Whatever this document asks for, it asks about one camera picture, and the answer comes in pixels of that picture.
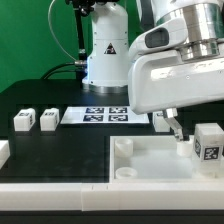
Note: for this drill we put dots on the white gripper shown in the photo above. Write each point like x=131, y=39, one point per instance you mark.
x=154, y=89

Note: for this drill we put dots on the white square tabletop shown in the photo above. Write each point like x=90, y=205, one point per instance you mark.
x=157, y=159

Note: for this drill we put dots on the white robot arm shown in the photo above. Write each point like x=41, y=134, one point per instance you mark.
x=177, y=61

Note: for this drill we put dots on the white sheet with markers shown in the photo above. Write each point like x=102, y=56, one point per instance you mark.
x=103, y=115

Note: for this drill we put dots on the white front wall fence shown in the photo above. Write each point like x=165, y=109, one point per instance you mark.
x=115, y=196

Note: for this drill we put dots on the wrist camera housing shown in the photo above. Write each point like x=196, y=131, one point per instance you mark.
x=165, y=36

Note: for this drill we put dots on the black camera pole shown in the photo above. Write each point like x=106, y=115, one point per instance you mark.
x=81, y=8

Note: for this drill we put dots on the white left wall piece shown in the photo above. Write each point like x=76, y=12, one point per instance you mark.
x=4, y=152

